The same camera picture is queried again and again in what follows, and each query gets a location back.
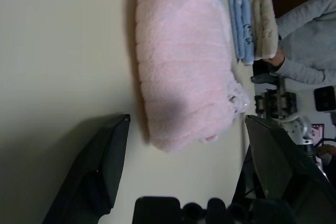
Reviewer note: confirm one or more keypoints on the pink striped towel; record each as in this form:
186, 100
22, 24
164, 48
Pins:
181, 64

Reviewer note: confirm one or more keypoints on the grey sweater bystander torso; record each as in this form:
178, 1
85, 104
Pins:
309, 30

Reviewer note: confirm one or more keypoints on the bystander bare hand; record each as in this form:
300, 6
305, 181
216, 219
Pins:
275, 61

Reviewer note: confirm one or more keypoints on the small pink lit screen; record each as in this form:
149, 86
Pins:
318, 133

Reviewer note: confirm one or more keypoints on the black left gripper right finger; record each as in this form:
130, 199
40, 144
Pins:
283, 161

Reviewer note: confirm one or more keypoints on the blue folded towel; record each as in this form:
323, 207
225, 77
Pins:
240, 24

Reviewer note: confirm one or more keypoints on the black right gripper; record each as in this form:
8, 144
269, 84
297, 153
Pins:
278, 102

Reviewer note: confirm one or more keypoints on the black sensor box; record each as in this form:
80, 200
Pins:
325, 99

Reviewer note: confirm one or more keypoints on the grey sleeved bystander forearm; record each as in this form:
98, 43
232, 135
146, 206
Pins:
302, 73

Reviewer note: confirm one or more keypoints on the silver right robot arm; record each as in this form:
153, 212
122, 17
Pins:
304, 130

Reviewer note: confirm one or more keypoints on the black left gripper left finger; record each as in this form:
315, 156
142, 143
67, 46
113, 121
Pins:
89, 171

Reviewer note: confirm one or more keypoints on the beige folded towel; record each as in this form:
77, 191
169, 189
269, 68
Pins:
263, 24

